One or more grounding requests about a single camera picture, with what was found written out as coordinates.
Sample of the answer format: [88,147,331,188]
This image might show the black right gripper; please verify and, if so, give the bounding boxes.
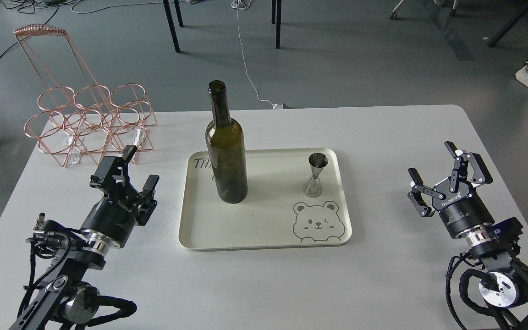
[408,141,495,239]

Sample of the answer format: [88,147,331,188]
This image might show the copper wire wine rack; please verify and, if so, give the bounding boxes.
[13,24,158,167]

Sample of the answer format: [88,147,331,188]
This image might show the dark green wine bottle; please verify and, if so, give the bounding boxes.
[205,80,248,204]

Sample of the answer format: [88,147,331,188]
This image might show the silver metal jigger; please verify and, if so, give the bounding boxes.
[302,153,329,198]

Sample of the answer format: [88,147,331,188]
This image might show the white cable on floor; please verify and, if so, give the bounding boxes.
[231,0,284,110]

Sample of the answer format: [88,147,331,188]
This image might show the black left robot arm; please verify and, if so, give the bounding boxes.
[11,145,159,330]

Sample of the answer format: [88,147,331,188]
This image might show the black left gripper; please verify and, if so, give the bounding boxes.
[80,145,160,248]

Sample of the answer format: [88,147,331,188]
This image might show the black table legs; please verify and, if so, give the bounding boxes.
[162,0,283,54]

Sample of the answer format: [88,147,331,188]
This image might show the cream bear serving tray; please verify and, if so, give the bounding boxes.
[178,148,352,251]

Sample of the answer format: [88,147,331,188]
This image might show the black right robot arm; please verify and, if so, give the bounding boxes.
[408,141,528,330]

